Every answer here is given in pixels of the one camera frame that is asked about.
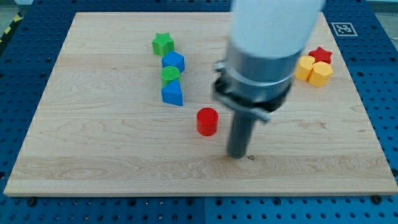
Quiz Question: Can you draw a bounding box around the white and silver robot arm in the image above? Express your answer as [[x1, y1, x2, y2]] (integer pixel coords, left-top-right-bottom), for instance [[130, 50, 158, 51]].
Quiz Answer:
[[213, 0, 325, 121]]

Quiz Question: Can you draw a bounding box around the blue triangle block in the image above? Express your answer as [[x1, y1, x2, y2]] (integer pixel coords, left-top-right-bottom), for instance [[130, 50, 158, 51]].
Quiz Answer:
[[161, 80, 183, 106]]

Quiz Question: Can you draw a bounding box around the red cylinder block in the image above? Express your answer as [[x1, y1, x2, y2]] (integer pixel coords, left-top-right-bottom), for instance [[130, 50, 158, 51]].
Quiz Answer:
[[197, 108, 219, 136]]

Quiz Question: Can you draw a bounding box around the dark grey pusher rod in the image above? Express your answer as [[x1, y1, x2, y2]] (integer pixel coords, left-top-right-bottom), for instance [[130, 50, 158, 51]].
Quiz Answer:
[[227, 112, 256, 159]]

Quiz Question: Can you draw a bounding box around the green cylinder block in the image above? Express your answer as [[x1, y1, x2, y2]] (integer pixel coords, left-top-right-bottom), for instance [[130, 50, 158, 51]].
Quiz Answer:
[[160, 66, 180, 87]]

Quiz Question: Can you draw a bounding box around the blue cube block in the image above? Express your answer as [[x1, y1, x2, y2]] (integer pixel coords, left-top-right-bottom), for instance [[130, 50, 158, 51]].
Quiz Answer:
[[162, 51, 185, 73]]

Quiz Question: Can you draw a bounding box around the light wooden board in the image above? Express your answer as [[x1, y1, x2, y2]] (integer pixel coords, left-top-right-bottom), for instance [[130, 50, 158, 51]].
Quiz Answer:
[[4, 12, 397, 197]]

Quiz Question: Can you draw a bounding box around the green star block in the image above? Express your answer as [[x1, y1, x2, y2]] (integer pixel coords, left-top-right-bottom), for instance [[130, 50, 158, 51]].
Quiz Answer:
[[152, 32, 175, 57]]

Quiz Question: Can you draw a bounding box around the yellow heart block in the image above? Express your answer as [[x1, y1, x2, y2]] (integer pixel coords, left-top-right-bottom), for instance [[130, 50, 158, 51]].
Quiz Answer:
[[294, 55, 315, 81]]

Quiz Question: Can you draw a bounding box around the yellow hexagon block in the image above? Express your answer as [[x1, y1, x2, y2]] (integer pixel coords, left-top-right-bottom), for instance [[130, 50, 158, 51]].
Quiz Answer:
[[308, 61, 333, 87]]

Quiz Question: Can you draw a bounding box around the red star block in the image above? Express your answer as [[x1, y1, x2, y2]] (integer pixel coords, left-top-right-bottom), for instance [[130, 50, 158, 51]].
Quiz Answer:
[[308, 47, 333, 64]]

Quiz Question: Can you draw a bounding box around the black white fiducial marker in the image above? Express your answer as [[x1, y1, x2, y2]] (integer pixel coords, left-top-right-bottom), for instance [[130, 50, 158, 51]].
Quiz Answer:
[[331, 22, 358, 37]]

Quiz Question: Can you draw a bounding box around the yellow black hazard tape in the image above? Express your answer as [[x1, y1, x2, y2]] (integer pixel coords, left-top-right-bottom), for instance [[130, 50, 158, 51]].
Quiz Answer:
[[1, 11, 24, 45]]

